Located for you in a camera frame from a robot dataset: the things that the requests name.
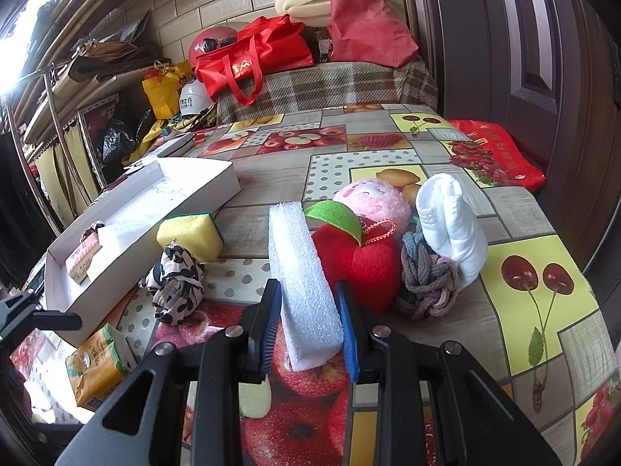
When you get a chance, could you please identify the rolled white socks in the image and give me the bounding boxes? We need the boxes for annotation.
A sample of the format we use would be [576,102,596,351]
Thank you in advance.
[415,173,488,285]

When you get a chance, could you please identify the metal storage rack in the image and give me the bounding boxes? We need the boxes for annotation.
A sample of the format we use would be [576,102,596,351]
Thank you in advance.
[0,10,161,234]

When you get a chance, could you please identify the white plastic bottle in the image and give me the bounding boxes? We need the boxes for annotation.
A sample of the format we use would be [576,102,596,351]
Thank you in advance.
[179,80,215,117]

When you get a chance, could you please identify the orange tissue pack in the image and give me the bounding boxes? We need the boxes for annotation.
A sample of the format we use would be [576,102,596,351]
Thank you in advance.
[65,323,139,412]

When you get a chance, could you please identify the white foam block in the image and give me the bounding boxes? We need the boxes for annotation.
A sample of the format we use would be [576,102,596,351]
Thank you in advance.
[268,201,344,372]

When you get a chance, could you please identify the shiny red tote bag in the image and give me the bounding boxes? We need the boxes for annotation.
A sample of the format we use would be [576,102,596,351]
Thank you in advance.
[194,16,315,106]

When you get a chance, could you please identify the plaid sofa cover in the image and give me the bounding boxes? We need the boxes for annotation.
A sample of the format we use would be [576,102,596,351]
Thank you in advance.
[216,56,440,124]

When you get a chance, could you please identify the pink plush toy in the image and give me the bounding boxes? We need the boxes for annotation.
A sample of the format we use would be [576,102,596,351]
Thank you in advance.
[332,179,412,241]

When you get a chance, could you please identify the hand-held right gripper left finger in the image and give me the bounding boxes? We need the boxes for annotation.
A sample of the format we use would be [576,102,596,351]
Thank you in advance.
[56,279,283,466]

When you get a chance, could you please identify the yellow green sponge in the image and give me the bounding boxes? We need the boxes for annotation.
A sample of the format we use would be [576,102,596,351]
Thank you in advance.
[156,211,225,262]

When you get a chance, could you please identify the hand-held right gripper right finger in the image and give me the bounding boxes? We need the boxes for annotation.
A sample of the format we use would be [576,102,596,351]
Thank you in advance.
[335,280,564,466]

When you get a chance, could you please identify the white foam pad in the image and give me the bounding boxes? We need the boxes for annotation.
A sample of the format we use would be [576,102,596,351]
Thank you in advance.
[99,218,161,258]

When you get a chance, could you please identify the red plush apple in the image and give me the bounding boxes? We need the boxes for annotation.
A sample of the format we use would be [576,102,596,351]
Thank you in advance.
[303,201,403,312]

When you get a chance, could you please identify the brown bags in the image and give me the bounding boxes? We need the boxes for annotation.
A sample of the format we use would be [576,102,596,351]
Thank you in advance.
[68,39,151,83]

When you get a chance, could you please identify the red plastic bag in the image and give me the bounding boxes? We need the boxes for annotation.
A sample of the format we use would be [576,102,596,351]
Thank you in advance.
[446,119,546,192]

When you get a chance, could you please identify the black plastic bag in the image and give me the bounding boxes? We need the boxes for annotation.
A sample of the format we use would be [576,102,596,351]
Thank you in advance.
[94,107,153,168]

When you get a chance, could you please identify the brown panelled door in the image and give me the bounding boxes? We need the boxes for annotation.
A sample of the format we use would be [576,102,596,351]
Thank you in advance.
[398,0,621,302]

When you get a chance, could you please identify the red cloth bag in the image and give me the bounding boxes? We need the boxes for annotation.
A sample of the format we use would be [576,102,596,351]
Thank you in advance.
[327,0,419,68]

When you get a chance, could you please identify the white cardboard box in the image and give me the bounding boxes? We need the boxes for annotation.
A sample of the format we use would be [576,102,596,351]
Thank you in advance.
[45,158,242,345]

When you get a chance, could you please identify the leopard print scrunchie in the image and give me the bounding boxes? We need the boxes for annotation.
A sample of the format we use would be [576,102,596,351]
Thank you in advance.
[140,243,207,326]

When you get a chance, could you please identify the yellow shopping bag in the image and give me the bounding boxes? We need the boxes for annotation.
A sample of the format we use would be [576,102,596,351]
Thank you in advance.
[142,59,192,120]

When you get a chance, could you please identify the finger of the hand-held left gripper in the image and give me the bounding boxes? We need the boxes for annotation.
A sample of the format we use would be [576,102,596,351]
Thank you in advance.
[0,292,82,345]

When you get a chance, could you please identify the fruit printed tablecloth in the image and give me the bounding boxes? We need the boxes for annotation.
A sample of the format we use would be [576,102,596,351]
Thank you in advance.
[10,102,621,466]

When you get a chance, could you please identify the red helmet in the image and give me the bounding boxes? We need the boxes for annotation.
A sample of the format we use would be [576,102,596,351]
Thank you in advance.
[187,26,239,71]

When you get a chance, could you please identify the flat white box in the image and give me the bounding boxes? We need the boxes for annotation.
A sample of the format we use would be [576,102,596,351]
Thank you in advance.
[121,133,195,168]

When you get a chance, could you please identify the pink paper packet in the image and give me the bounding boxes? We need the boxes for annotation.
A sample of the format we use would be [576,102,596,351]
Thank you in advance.
[65,235,102,282]

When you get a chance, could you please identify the yellow curtain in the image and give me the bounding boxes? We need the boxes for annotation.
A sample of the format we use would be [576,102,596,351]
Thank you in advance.
[34,116,102,214]

